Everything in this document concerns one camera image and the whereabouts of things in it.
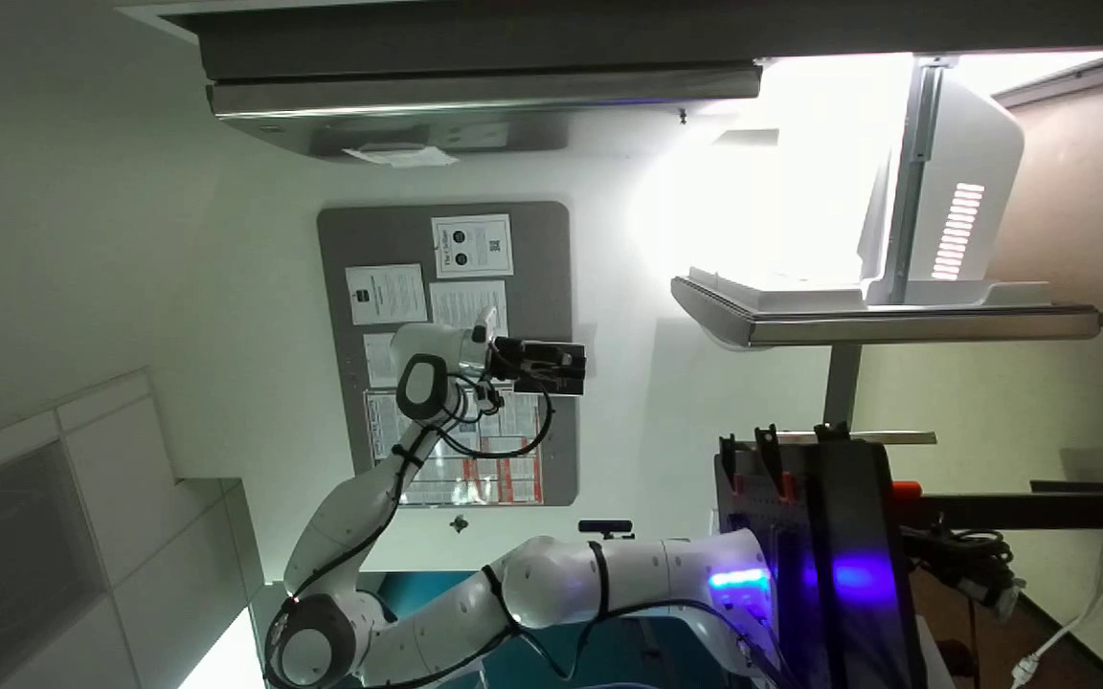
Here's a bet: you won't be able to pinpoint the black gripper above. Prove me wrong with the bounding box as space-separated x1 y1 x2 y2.
485 336 586 393

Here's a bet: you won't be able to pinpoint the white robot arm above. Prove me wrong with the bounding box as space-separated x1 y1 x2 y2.
259 326 783 689

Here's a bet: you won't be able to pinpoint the grey notice board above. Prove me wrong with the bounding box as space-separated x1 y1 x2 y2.
317 203 583 506

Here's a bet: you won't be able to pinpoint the red white poster sheet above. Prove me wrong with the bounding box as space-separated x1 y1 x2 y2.
407 393 545 506

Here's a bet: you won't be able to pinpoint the white text sheet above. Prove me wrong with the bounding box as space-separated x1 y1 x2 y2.
428 278 508 333

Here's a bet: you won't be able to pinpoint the white paper two black dots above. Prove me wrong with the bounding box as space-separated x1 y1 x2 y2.
428 213 511 278

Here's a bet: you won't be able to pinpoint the white notice paper with logo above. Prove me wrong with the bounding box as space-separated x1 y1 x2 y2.
346 266 425 326

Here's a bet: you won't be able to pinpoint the teal floor mat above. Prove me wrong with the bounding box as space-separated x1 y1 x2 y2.
365 571 739 689

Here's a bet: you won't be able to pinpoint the black horizontal bar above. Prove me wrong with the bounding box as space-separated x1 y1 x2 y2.
892 484 1103 529

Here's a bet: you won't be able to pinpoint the white power cable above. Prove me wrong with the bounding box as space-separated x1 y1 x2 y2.
1006 529 1103 689

